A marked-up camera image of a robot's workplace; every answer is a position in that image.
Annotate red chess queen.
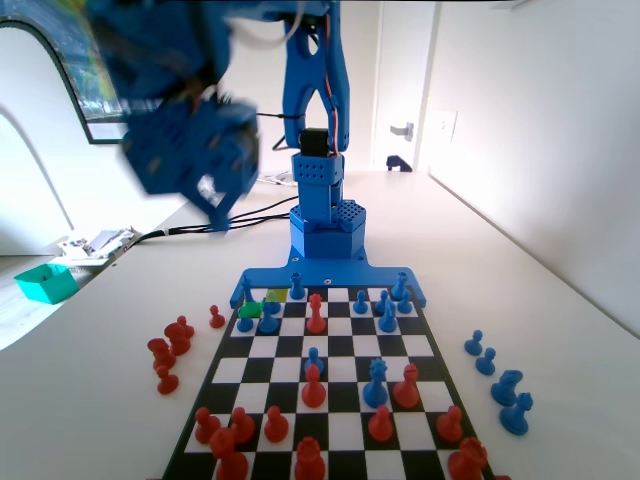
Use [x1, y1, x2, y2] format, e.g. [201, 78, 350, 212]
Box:
[293, 436, 327, 480]

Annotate white curved panel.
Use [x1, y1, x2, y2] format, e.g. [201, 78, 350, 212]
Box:
[0, 19, 91, 256]

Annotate blue chess queen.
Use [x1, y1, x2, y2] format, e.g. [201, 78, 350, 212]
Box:
[362, 359, 390, 409]

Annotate framed map poster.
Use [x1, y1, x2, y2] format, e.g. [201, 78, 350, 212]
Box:
[0, 0, 151, 146]

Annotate red chess knight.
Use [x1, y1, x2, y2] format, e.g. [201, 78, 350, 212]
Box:
[164, 322, 192, 358]

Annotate red chess king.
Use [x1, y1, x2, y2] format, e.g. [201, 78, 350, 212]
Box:
[305, 294, 328, 335]

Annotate blue base plate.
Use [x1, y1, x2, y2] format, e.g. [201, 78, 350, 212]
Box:
[228, 248, 430, 310]

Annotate black cable bundle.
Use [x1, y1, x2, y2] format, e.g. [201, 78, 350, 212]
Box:
[130, 194, 301, 246]

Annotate red chess rook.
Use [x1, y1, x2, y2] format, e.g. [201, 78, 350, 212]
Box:
[447, 437, 489, 480]
[146, 338, 177, 373]
[208, 427, 249, 480]

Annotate white door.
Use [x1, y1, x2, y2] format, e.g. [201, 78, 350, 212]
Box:
[369, 0, 441, 172]

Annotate stack of papers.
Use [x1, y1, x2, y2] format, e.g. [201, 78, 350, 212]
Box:
[47, 227, 141, 269]

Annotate teal plastic box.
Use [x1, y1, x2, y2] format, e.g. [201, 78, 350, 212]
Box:
[13, 263, 80, 305]

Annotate black and white chessboard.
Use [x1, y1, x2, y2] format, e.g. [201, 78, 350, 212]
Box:
[160, 285, 500, 480]

